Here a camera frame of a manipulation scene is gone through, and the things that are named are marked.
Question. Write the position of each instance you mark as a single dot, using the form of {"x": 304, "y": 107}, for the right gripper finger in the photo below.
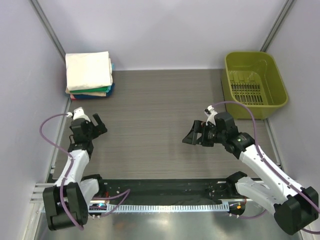
{"x": 192, "y": 138}
{"x": 198, "y": 126}

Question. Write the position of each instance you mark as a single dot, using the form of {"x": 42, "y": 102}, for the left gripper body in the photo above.
{"x": 93, "y": 132}

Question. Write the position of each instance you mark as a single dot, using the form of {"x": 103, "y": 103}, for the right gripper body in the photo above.
{"x": 211, "y": 135}

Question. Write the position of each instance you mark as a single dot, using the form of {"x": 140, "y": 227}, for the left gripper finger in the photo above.
{"x": 101, "y": 129}
{"x": 97, "y": 119}

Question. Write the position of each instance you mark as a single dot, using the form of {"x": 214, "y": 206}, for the white t shirt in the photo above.
{"x": 86, "y": 71}

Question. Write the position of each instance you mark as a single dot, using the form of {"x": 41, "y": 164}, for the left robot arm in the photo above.
{"x": 66, "y": 202}

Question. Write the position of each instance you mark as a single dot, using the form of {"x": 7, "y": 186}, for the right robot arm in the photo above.
{"x": 292, "y": 205}

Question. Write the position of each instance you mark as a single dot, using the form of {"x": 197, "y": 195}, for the green folded t shirt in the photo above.
{"x": 104, "y": 89}

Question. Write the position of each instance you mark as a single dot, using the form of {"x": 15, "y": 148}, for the olive green plastic bin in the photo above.
{"x": 253, "y": 79}

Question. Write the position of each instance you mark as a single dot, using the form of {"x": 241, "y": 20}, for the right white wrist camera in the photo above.
{"x": 210, "y": 112}

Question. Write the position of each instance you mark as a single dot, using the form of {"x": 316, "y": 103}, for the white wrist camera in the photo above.
{"x": 78, "y": 115}
{"x": 210, "y": 112}

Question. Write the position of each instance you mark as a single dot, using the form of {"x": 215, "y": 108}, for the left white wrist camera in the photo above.
{"x": 78, "y": 115}

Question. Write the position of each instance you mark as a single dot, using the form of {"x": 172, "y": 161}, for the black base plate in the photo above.
{"x": 172, "y": 191}

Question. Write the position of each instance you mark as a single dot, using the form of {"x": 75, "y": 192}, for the slotted cable duct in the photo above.
{"x": 224, "y": 207}

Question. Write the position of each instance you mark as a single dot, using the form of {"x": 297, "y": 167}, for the left corner aluminium post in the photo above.
{"x": 48, "y": 27}

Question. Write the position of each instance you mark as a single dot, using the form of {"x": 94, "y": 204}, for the corner aluminium post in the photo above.
{"x": 285, "y": 11}
{"x": 48, "y": 27}

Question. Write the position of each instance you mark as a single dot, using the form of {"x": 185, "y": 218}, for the right corner aluminium post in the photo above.
{"x": 285, "y": 11}

